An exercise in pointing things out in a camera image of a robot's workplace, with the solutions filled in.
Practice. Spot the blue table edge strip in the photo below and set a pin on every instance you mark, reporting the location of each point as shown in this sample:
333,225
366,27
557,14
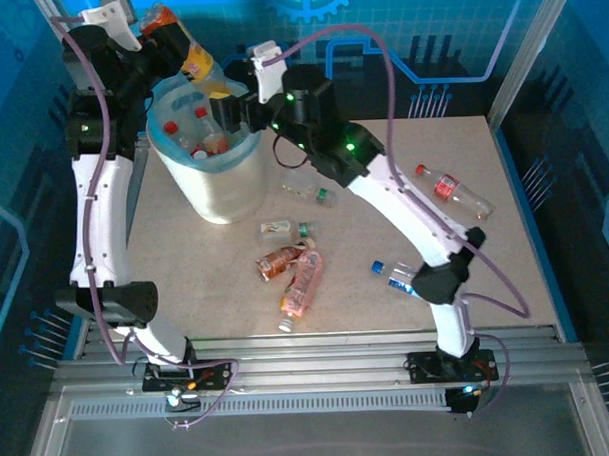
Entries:
535,230
74,343

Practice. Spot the blue plastic bin liner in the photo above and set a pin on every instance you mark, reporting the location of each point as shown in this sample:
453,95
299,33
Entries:
237,153

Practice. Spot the clear bottle green neck band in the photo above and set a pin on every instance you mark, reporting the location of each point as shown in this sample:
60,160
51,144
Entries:
300,184

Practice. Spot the red cap red label bottle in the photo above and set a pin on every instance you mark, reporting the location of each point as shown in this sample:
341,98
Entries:
214,141
448,188

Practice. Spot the bottle with red white cap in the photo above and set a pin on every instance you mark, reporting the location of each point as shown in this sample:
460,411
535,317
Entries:
199,154

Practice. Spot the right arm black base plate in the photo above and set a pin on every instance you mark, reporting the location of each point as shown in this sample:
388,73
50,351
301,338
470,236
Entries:
422,368

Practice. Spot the black base connector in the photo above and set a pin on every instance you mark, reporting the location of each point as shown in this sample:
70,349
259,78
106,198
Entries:
461,402

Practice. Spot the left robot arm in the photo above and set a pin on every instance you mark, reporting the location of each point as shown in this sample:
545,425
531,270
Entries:
101,220

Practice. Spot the brown coffee bottle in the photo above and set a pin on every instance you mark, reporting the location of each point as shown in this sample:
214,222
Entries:
278,261

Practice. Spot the clear bottle blue cap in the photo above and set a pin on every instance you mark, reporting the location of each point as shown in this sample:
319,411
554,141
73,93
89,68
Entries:
393,277

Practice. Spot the clear bottle bird label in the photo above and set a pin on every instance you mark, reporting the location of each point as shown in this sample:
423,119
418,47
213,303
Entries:
279,230

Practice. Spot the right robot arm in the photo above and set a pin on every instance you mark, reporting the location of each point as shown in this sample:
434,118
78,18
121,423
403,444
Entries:
409,219

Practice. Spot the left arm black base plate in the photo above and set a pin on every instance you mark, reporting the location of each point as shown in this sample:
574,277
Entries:
219,375

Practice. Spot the aluminium frame rail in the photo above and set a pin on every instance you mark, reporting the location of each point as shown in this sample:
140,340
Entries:
314,360

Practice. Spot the grey metal platform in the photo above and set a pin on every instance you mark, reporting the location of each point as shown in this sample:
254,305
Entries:
342,442

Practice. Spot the clear bottle red cap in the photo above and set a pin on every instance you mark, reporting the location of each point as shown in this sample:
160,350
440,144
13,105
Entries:
171,127

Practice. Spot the translucent white plastic bin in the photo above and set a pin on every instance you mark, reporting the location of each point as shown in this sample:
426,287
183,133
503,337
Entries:
223,196

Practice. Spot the orange juice bottle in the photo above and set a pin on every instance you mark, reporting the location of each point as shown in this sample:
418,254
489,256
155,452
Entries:
198,59

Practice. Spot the pink drink bottle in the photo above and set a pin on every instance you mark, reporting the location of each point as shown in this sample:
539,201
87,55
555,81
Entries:
301,288

